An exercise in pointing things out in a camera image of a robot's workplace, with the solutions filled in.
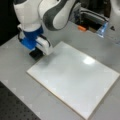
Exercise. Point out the orange object on table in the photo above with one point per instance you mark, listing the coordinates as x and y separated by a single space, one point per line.
82 28

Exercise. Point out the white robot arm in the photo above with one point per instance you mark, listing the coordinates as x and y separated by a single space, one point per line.
32 14

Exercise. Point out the black equipment box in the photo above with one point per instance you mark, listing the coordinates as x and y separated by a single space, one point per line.
92 21

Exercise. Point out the white whiteboard panel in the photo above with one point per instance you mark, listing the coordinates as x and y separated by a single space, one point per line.
75 78

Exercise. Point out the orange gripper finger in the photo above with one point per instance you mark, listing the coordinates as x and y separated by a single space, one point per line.
44 45

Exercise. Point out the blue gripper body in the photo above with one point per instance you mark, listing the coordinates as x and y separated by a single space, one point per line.
28 39

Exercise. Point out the clear plastic bottle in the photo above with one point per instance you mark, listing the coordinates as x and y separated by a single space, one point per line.
102 29

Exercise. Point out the black whiteboard eraser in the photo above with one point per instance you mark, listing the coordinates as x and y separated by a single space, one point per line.
36 54

